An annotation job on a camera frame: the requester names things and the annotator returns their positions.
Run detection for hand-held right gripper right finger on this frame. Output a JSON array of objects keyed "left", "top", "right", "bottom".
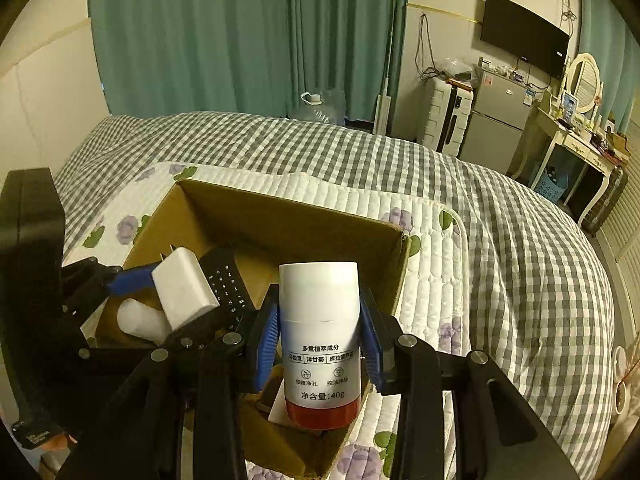
[{"left": 359, "top": 287, "right": 581, "bottom": 480}]

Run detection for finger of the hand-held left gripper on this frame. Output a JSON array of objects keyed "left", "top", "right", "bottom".
[
  {"left": 80, "top": 310, "right": 251, "bottom": 362},
  {"left": 61, "top": 257, "right": 161, "bottom": 312}
]

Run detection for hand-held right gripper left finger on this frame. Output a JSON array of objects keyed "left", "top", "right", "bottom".
[{"left": 55, "top": 284, "right": 281, "bottom": 480}]

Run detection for white cylinder tube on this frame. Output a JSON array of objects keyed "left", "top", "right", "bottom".
[{"left": 116, "top": 298, "right": 173, "bottom": 346}]

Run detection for white charger plug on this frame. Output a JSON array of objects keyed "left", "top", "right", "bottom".
[{"left": 151, "top": 246, "right": 221, "bottom": 332}]

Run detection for white bottle with red cap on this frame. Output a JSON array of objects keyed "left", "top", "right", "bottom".
[{"left": 278, "top": 261, "right": 361, "bottom": 431}]

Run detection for black remote control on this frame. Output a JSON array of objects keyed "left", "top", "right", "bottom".
[{"left": 200, "top": 247, "right": 257, "bottom": 331}]

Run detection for brown cardboard box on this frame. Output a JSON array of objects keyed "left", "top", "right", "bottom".
[{"left": 80, "top": 178, "right": 412, "bottom": 478}]

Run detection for floral quilted mat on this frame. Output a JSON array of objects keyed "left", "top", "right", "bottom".
[{"left": 65, "top": 160, "right": 475, "bottom": 480}]

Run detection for white suitcase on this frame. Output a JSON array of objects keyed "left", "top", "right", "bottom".
[{"left": 422, "top": 77, "right": 476, "bottom": 157}]

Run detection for blue plastic basket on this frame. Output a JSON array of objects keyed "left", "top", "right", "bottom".
[{"left": 532, "top": 165, "right": 571, "bottom": 206}]

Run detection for clear water jug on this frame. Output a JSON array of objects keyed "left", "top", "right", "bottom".
[{"left": 287, "top": 89, "right": 347, "bottom": 125}]

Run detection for green curtain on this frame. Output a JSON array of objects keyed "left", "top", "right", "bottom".
[
  {"left": 575, "top": 0, "right": 640, "bottom": 131},
  {"left": 287, "top": 0, "right": 411, "bottom": 128},
  {"left": 87, "top": 0, "right": 301, "bottom": 121}
]

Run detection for silver fridge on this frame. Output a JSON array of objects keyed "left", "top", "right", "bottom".
[{"left": 459, "top": 67, "right": 544, "bottom": 177}]

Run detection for white cup with straw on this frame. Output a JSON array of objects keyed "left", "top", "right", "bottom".
[{"left": 614, "top": 380, "right": 633, "bottom": 414}]

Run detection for white mop pole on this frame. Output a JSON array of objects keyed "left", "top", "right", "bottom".
[{"left": 374, "top": 2, "right": 401, "bottom": 135}]

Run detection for white louvred wardrobe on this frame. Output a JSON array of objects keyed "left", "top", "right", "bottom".
[{"left": 597, "top": 175, "right": 640, "bottom": 333}]

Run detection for silver suitcase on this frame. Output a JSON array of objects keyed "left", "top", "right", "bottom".
[{"left": 582, "top": 165, "right": 630, "bottom": 237}]

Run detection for white dressing table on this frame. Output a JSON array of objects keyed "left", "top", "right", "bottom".
[{"left": 520, "top": 107, "right": 631, "bottom": 226}]

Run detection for white oval mirror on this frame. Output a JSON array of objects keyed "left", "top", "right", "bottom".
[{"left": 562, "top": 52, "right": 604, "bottom": 117}]

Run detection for black wall cables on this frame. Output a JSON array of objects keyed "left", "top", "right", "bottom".
[{"left": 414, "top": 12, "right": 437, "bottom": 82}]

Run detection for black wall television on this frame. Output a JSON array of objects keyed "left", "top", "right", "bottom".
[{"left": 480, "top": 0, "right": 571, "bottom": 80}]

